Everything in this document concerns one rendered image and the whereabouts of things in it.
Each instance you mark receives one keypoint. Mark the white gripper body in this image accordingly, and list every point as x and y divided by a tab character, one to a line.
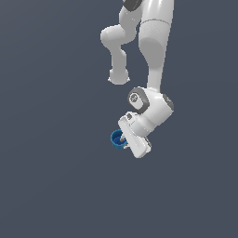
134	136

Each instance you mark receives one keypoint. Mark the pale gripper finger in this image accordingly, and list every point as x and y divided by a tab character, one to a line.
125	146
122	136

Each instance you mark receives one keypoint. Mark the blue cup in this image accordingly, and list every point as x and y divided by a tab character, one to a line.
116	140

